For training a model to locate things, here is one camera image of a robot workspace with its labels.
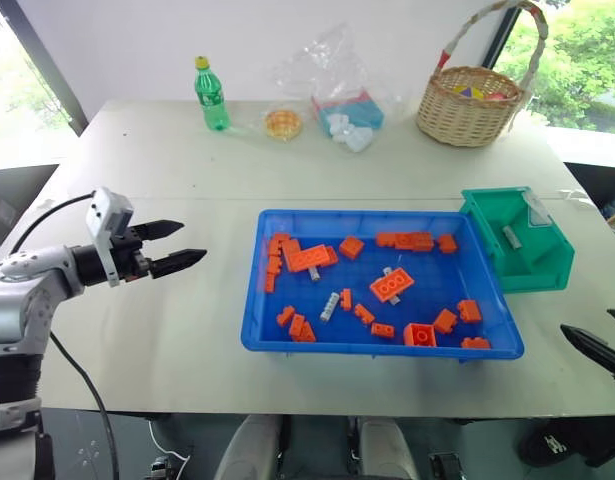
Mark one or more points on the black bag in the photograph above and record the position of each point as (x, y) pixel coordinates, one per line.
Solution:
(567, 442)

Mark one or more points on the blue plastic tray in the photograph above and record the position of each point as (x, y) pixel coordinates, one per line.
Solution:
(387, 352)

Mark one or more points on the woven wicker basket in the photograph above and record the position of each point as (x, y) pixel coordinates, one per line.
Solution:
(462, 117)

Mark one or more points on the dark window frame post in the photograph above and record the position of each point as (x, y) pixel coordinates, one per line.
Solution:
(502, 40)
(42, 65)

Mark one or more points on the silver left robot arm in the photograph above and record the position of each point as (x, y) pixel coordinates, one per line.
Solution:
(22, 295)

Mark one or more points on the orange building block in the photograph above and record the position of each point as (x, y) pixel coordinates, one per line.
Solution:
(285, 316)
(346, 299)
(352, 246)
(382, 330)
(364, 314)
(302, 330)
(270, 283)
(278, 242)
(448, 243)
(470, 311)
(445, 321)
(476, 343)
(274, 265)

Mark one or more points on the white foam pieces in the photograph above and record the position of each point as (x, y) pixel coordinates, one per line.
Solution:
(352, 134)

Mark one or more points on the green plastic soda bottle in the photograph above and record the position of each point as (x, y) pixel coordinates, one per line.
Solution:
(212, 97)

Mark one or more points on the grey rounded shape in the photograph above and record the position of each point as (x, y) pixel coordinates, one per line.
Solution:
(249, 450)
(387, 450)

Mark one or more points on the colourful toy in basket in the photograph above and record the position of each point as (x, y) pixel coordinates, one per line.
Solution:
(467, 91)

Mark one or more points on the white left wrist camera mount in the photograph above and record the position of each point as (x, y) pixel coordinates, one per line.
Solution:
(103, 210)

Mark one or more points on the green plastic bin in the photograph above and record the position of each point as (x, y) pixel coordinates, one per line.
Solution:
(532, 270)

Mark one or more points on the blue and pink sponge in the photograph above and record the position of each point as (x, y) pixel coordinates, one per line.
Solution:
(359, 107)

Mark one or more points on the orange L-shaped plastic brick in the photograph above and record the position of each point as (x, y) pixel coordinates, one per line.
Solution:
(307, 257)

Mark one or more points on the clear plastic bag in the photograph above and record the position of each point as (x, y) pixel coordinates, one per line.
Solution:
(332, 65)

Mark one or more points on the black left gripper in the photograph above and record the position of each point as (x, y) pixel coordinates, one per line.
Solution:
(129, 255)

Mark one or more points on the red plastic toy brick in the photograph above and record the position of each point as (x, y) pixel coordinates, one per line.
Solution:
(419, 336)

